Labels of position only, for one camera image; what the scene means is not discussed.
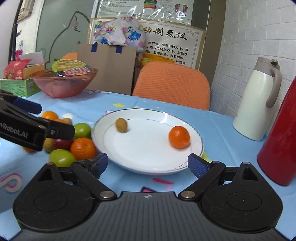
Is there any longan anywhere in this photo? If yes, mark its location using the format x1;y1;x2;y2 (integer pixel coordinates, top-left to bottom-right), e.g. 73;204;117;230
115;118;128;133
62;118;72;125
43;138;55;153

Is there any floral cloth bundle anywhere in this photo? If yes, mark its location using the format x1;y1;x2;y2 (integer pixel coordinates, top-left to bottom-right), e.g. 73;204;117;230
94;16;145;53

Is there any brown cardboard box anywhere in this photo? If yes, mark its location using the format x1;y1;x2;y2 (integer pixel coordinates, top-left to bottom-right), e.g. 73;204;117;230
77;43;137;95

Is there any red snack box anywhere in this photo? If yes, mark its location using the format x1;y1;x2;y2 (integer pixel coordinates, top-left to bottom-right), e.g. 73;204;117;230
4;59;32;79

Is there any green apple back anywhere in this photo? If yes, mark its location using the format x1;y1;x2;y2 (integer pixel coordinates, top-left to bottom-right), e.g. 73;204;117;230
73;123;92;140

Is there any orange chair near wall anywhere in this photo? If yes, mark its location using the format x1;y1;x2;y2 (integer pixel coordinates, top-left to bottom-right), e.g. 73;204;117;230
132;62;210;110

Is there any instant noodle cup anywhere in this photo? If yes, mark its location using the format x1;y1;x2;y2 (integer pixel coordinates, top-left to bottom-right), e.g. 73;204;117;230
52;59;94;77

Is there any mandarin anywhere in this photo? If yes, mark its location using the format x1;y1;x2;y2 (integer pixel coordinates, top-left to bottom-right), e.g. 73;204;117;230
70;138;97;161
168;126;191;149
22;147;36;153

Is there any framed Chinese text poster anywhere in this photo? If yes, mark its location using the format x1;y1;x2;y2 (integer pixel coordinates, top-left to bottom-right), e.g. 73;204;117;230
88;18;206;70

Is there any white thermos jug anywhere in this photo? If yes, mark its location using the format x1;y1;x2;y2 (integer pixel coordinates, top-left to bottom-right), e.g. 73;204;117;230
233;57;281;141

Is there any pink glass bowl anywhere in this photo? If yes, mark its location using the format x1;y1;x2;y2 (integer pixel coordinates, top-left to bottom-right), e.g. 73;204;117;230
31;69;97;98

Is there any large orange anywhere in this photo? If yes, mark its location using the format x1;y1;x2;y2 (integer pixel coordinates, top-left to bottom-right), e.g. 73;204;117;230
54;119;67;124
41;111;59;121

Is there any white ceramic plate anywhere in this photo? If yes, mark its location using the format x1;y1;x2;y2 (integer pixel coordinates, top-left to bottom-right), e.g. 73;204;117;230
91;108;204;175

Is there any wrapped wall poster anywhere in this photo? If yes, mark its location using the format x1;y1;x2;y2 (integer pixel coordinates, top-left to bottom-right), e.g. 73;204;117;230
97;0;194;25

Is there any green cardboard box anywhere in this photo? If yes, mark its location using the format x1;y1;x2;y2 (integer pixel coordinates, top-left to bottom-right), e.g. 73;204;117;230
1;78;41;97

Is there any white paper in box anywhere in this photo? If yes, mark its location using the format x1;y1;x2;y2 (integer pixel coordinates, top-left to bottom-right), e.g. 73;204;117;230
20;51;44;66

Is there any large green apple front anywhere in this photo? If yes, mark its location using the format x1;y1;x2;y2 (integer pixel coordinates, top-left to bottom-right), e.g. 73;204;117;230
49;149;76;167

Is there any yellow snack bag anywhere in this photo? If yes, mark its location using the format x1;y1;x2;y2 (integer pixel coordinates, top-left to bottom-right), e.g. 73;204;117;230
140;53;175;68

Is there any dark red plum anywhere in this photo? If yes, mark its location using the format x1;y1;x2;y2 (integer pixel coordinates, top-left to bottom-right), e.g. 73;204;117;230
53;139;74;151

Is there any red thermos jug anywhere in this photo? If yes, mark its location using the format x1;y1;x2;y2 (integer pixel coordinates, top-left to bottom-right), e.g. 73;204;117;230
257;80;296;186

